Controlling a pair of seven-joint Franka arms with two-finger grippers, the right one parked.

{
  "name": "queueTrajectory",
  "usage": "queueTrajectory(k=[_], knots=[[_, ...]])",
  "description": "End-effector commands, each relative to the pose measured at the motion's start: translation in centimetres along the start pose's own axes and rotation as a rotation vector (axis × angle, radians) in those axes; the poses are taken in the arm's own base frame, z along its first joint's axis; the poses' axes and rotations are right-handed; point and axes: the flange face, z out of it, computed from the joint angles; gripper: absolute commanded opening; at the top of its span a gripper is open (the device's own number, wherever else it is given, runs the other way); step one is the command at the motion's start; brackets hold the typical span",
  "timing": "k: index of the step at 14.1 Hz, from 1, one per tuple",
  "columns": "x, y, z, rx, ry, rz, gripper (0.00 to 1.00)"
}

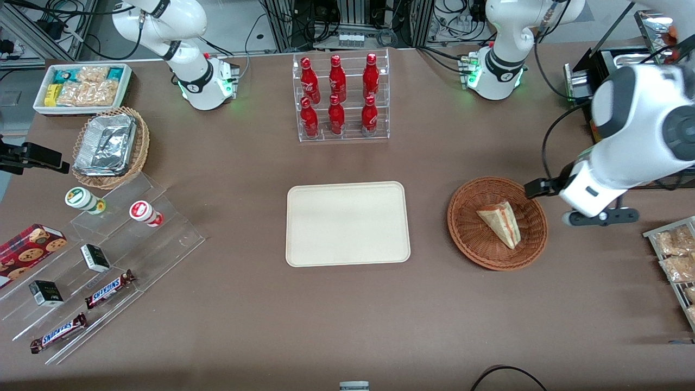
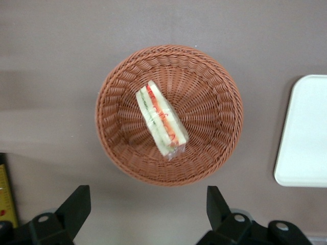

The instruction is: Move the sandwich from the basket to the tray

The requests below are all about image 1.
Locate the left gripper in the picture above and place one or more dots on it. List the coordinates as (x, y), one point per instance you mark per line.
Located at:
(544, 187)

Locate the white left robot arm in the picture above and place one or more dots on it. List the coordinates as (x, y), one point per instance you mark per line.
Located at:
(640, 125)

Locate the wrapped triangle sandwich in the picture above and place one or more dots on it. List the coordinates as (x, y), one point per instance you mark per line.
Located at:
(502, 222)

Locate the brown wicker basket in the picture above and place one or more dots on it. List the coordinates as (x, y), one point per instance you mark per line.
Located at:
(469, 228)

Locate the light wicker basket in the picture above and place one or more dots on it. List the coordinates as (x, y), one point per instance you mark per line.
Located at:
(140, 155)

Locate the beige plastic tray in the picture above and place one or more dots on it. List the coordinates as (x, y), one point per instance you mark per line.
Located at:
(347, 224)

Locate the white plastic snack bin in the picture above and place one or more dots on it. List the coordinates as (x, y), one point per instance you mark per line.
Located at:
(40, 106)

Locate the green lid yogurt cup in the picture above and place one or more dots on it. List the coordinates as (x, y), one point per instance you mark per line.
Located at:
(81, 199)

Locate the silver foil packets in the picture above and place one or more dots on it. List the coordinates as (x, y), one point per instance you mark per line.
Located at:
(106, 144)

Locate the yellow snack packet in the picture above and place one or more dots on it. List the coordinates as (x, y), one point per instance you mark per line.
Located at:
(52, 95)

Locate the clear cracker packet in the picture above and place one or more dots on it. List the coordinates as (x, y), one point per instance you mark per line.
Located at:
(73, 94)
(92, 74)
(103, 93)

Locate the teal snack packet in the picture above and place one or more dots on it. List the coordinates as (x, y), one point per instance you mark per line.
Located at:
(115, 74)
(65, 76)

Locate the red tartan cookie box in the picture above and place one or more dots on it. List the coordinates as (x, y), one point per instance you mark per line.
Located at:
(30, 252)

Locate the red lid yogurt cup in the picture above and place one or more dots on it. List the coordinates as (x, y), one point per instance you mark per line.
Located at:
(144, 212)

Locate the small black box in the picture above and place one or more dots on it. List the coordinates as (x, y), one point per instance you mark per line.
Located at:
(95, 258)
(46, 294)

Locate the clear acrylic step shelf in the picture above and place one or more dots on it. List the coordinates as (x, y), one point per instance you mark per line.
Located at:
(163, 244)

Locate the Snickers bar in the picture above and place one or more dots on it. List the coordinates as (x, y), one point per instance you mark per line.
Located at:
(58, 333)
(108, 289)

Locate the clear bread packet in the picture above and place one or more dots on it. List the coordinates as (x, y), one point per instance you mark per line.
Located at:
(681, 268)
(676, 241)
(692, 313)
(690, 293)

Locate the red cola bottle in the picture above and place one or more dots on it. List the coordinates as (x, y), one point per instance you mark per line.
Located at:
(337, 79)
(336, 116)
(309, 81)
(371, 76)
(309, 118)
(369, 115)

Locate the clear acrylic bottle rack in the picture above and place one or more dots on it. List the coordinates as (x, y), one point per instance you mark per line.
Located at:
(347, 133)

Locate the white power strip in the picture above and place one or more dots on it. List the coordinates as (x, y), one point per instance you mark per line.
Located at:
(351, 39)

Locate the small grey device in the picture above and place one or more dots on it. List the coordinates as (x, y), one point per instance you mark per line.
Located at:
(354, 386)

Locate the aluminium frame rack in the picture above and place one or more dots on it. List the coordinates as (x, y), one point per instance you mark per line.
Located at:
(355, 13)

